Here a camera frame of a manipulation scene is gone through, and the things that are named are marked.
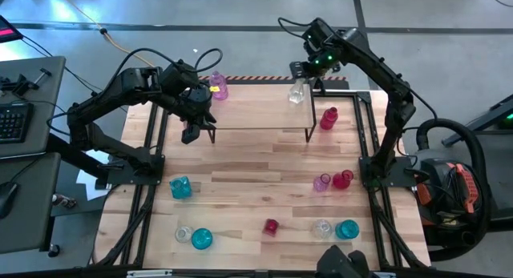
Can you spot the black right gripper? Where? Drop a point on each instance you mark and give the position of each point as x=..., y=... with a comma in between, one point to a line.
x=322, y=61

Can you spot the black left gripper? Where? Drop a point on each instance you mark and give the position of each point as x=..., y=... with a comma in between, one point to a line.
x=196, y=101

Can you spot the clear glass cone vase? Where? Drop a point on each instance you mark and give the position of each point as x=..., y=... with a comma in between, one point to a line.
x=296, y=94

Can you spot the purple ribbed jar vase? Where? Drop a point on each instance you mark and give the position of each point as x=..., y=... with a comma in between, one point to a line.
x=220, y=81

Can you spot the red glass bottle vase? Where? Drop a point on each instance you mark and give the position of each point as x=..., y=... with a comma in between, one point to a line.
x=328, y=119

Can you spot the wooden shelf with black frame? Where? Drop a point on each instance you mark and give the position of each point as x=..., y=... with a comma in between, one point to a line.
x=260, y=109

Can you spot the teal textured square vase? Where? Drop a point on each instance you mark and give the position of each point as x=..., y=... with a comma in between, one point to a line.
x=180, y=188

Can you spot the small clear glass vase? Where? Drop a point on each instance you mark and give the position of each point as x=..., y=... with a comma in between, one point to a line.
x=183, y=234

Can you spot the red flared square vase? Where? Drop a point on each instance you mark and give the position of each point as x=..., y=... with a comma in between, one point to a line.
x=271, y=227

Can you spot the clear round glass vase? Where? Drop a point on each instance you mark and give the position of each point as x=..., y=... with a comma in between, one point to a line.
x=321, y=229

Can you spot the teal glass bottle vase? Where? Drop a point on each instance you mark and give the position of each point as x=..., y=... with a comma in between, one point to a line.
x=347, y=229

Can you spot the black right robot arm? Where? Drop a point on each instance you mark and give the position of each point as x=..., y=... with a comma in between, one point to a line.
x=372, y=65

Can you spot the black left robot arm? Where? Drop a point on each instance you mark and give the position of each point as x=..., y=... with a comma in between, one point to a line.
x=120, y=87

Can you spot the yellow tape label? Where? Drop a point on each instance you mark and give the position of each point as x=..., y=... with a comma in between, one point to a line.
x=215, y=89

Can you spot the black mat with hazard stripe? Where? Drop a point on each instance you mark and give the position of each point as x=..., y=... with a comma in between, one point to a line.
x=260, y=78

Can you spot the teal round glass vase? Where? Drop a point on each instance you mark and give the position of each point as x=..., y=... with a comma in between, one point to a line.
x=201, y=238

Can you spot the purple bulbous glass vase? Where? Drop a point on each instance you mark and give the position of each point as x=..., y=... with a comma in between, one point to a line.
x=320, y=184

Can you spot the red bulbous glass vase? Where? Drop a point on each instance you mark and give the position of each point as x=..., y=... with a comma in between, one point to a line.
x=340, y=182

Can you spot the white paper sheet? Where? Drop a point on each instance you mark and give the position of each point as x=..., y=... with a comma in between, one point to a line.
x=90, y=190

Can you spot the small dark bottle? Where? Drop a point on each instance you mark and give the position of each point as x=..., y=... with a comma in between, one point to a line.
x=64, y=200

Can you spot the grey desk panel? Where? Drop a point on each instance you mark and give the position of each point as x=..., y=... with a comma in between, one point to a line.
x=44, y=122
x=28, y=230

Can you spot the black and orange machine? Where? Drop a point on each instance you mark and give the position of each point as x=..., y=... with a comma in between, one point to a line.
x=445, y=178

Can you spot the black keyboard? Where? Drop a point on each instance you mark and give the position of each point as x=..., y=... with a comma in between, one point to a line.
x=14, y=123

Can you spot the black equipment with green light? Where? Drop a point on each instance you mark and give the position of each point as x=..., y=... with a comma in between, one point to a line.
x=497, y=111

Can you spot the black caster wheel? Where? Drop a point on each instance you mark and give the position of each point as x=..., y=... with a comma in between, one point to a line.
x=53, y=250

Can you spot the black computer mouse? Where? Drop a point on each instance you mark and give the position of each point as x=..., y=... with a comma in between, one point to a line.
x=7, y=198

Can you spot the black monitor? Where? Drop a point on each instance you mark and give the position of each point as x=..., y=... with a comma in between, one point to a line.
x=8, y=31

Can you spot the black aluminium table frame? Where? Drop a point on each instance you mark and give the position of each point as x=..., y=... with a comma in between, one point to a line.
x=340, y=94

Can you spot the silver edge bracket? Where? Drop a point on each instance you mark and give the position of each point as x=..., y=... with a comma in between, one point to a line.
x=148, y=274
x=382, y=275

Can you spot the black clamp mount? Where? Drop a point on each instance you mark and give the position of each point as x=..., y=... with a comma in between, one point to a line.
x=18, y=85

